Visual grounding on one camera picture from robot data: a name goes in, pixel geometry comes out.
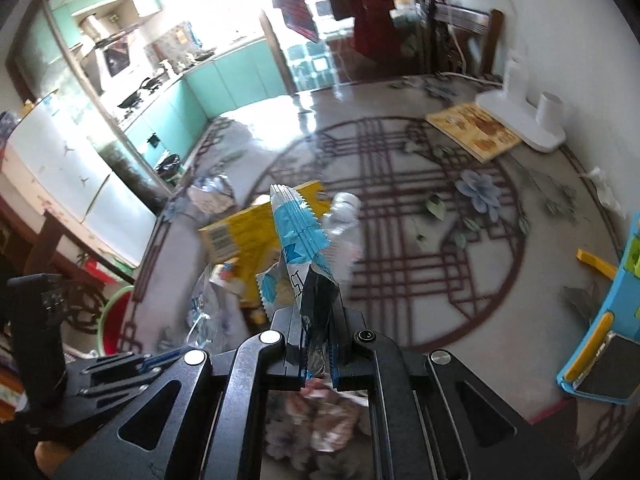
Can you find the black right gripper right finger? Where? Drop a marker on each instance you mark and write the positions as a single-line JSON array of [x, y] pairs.
[[351, 367]]

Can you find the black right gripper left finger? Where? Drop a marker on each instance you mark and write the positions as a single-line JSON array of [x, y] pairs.
[[291, 362]]

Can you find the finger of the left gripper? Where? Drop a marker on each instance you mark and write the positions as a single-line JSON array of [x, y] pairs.
[[122, 385], [121, 361]]

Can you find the paper wad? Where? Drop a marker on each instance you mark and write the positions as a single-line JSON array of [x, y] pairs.
[[317, 433]]

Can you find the blue white snack bag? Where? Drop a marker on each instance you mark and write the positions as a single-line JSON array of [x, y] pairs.
[[299, 293]]

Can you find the yellow iced tea carton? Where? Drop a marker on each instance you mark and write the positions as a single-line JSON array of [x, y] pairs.
[[251, 239]]

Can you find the grey paper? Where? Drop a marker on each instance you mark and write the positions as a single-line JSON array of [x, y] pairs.
[[212, 195]]

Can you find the red green-rimmed trash bin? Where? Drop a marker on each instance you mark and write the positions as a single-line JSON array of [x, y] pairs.
[[110, 321]]

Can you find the teal kitchen cabinets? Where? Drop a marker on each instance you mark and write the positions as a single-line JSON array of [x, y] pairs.
[[173, 118]]

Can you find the clear plastic wrap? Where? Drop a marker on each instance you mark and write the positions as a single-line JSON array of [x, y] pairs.
[[215, 321]]

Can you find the clear plastic bottle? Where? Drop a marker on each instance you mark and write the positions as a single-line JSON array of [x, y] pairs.
[[342, 227]]

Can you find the white refrigerator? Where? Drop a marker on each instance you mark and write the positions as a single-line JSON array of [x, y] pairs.
[[56, 169]]

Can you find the blue yellow box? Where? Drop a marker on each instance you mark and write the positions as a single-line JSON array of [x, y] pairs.
[[605, 365]]

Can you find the yellow picture book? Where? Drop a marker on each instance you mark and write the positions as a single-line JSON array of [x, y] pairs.
[[474, 130]]

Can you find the yellow stick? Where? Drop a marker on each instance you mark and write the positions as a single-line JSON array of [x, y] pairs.
[[605, 268]]

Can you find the white plastic rack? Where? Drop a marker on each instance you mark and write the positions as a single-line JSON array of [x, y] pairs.
[[541, 126]]

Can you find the wooden chair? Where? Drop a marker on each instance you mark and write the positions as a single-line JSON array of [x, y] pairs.
[[461, 40]]

